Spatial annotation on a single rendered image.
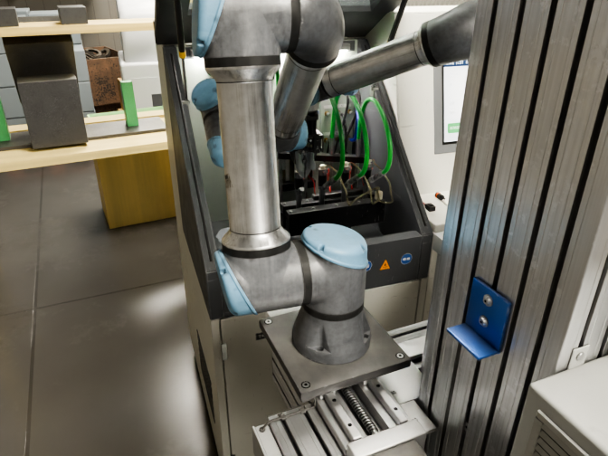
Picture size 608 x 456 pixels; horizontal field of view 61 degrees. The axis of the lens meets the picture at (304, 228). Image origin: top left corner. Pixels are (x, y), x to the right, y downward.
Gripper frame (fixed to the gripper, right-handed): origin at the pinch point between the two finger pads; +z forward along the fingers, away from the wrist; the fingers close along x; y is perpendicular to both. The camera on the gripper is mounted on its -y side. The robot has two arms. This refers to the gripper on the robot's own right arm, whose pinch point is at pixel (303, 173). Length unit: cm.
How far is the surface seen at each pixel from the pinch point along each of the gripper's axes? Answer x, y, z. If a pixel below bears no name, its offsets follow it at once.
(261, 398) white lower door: -21, 21, 66
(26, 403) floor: -107, -52, 111
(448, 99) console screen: 54, -8, -17
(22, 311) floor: -117, -124, 111
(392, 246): 20.8, 21.4, 18.2
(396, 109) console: 35.0, -8.2, -14.8
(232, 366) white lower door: -30, 21, 51
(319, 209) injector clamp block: 5.6, 0.0, 13.2
